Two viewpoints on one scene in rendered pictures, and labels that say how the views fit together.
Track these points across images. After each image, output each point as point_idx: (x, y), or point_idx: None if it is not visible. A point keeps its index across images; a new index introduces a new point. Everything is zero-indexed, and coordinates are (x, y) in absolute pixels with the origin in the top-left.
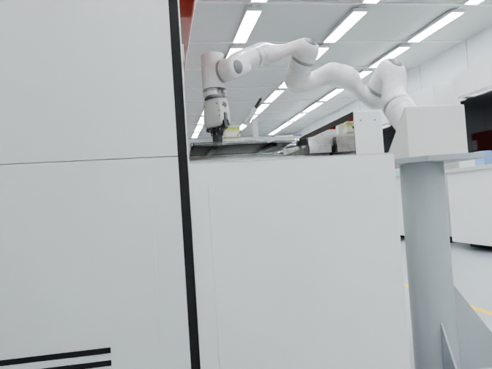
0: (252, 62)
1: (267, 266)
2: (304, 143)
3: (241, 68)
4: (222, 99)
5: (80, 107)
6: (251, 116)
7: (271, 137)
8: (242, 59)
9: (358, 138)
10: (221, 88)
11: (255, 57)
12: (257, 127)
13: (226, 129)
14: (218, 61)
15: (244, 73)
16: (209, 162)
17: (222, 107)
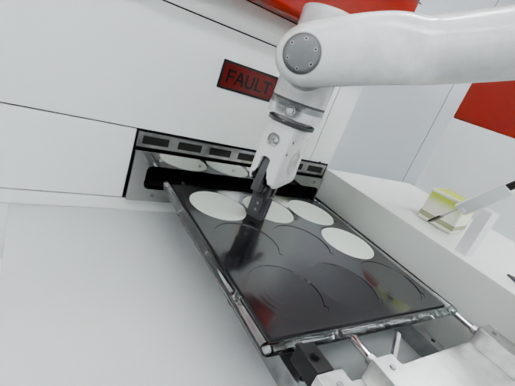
0: (473, 54)
1: None
2: (306, 379)
3: (311, 60)
4: (275, 126)
5: None
6: (482, 199)
7: (487, 276)
8: (335, 34)
9: None
10: (291, 103)
11: (500, 40)
12: (477, 233)
13: (431, 197)
14: None
15: (334, 79)
16: (6, 227)
17: (266, 144)
